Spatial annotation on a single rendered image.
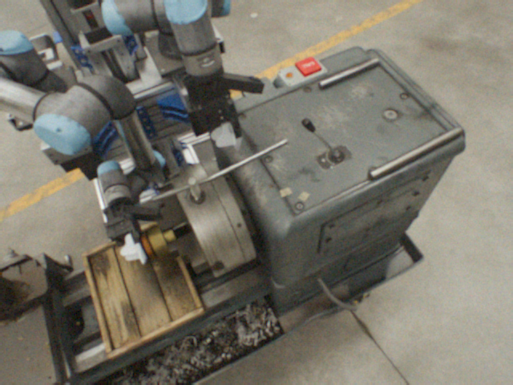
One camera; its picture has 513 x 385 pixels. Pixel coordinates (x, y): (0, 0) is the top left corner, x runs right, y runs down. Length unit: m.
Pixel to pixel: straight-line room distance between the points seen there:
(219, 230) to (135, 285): 0.45
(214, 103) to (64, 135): 0.36
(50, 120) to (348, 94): 0.76
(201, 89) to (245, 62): 2.38
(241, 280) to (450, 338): 1.29
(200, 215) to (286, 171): 0.24
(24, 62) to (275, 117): 0.77
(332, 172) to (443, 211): 1.60
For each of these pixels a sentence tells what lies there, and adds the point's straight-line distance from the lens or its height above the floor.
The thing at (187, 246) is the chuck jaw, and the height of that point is 1.11.
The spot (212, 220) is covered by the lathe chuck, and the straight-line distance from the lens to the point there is 0.92.
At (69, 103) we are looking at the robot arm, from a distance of 0.97.
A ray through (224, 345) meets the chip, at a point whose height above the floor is 0.60.
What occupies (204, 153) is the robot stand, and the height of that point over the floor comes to 0.21.
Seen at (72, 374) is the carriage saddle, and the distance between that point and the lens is 1.28.
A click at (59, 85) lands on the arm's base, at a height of 1.20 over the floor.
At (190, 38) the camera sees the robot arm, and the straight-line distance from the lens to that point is 0.74.
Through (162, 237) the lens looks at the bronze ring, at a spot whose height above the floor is 1.12.
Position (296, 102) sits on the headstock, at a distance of 1.07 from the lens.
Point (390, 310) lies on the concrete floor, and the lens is 2.15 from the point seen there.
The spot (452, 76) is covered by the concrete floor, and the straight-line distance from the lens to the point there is 3.24.
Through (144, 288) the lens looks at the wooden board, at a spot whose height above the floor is 0.88.
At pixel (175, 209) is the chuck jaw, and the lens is 1.03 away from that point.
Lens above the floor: 2.02
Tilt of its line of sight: 59 degrees down
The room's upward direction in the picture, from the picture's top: 7 degrees counter-clockwise
